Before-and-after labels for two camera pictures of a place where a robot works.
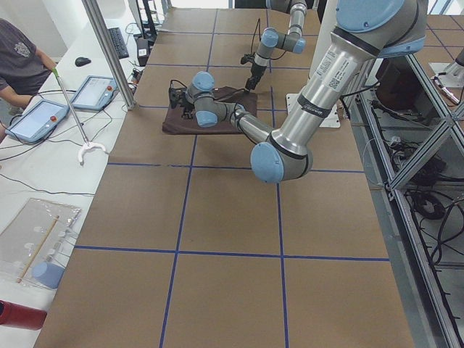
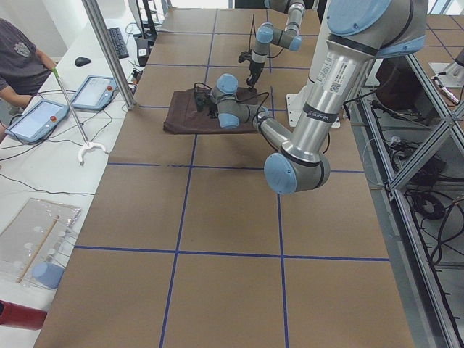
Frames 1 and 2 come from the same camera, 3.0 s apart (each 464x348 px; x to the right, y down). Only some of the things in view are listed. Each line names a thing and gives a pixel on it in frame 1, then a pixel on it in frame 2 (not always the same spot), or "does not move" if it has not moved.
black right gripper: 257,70 does not move
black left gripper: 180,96 -> 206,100
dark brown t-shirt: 183,121 does not move
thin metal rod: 88,145 does not move
